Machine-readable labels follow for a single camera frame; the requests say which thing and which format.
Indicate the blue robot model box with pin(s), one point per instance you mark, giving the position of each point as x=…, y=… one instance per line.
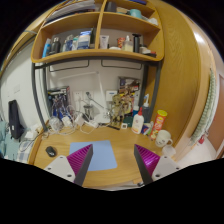
x=59, y=98

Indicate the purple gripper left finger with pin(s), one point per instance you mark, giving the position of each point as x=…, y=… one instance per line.
x=73, y=167

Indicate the black hanging bag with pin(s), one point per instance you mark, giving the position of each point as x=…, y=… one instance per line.
x=16, y=127

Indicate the black thermos bottle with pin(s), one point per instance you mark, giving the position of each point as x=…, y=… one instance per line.
x=136, y=42

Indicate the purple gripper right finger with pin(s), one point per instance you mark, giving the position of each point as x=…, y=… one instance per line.
x=151, y=166

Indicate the blue spray bottle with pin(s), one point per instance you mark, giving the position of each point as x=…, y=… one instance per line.
x=146, y=108

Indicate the golden figure model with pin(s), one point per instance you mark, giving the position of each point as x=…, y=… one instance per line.
x=117, y=112

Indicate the blue mouse pad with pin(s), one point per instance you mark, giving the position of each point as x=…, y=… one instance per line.
x=103, y=156

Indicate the white ceramic mug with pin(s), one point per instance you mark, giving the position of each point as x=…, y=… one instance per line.
x=163, y=138

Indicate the white lotion bottle red cap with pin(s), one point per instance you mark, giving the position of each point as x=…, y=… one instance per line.
x=138, y=122

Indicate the white tube on shelf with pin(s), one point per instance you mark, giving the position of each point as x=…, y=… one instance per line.
x=104, y=41

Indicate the clear plastic cup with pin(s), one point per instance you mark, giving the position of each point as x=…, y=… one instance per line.
x=168, y=151

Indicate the red yellow chips can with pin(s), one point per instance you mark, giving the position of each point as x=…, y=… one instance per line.
x=158, y=124

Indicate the teal tape roll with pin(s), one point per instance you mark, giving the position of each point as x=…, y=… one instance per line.
x=135, y=13

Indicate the wooden wall shelf unit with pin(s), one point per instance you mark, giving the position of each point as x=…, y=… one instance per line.
x=116, y=24

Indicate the black computer mouse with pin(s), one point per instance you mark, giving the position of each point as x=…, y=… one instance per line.
x=51, y=151

